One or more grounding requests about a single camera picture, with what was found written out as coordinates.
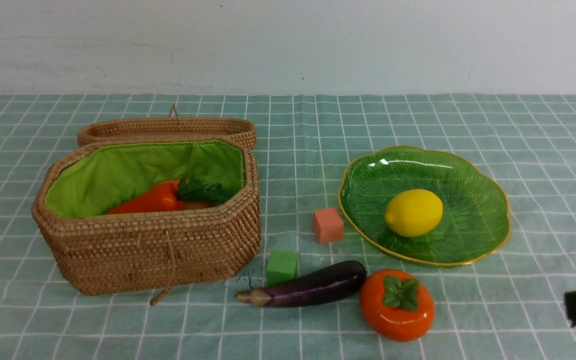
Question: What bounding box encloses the yellow toy lemon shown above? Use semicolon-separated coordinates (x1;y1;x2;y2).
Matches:
384;189;444;238

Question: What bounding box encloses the purple toy eggplant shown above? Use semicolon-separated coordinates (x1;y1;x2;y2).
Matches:
235;260;368;308

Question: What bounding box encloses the red toy carrot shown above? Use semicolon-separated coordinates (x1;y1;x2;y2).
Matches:
104;176;235;216

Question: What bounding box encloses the brown toy potato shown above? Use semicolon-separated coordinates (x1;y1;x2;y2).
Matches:
180;200;215;211

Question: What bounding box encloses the green glass leaf plate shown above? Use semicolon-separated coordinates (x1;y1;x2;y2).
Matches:
337;145;512;268

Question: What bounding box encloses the orange toy persimmon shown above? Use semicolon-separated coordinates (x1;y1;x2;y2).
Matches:
359;269;435;342

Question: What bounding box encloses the orange foam cube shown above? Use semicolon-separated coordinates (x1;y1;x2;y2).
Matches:
312;207;345;245

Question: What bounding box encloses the green foam cube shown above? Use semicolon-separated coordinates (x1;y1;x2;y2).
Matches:
265;250;298;286

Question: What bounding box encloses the woven wicker basket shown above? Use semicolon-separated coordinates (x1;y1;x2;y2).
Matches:
31;136;261;305

